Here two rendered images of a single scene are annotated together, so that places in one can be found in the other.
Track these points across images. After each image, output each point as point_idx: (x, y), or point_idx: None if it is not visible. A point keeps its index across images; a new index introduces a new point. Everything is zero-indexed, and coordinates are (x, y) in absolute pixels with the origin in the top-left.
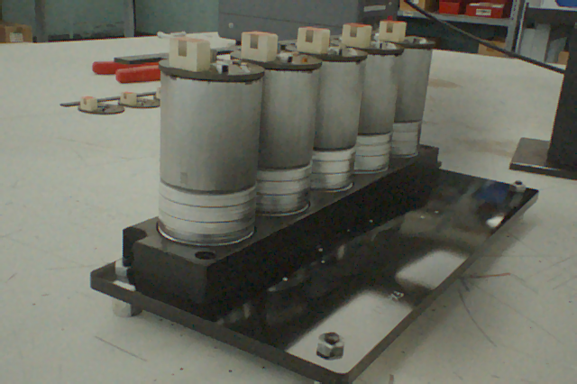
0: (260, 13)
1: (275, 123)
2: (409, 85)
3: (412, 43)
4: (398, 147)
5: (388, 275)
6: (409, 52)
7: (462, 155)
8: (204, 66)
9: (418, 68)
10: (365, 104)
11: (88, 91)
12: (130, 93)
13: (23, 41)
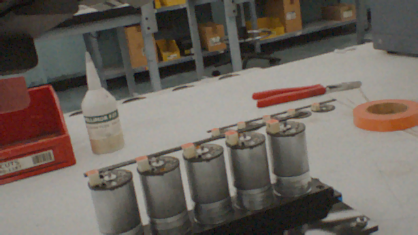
0: (397, 31)
1: (150, 198)
2: (283, 156)
3: (280, 134)
4: (286, 190)
5: None
6: (279, 139)
7: (413, 177)
8: (96, 183)
9: (287, 147)
10: (238, 173)
11: (233, 117)
12: (241, 123)
13: (353, 15)
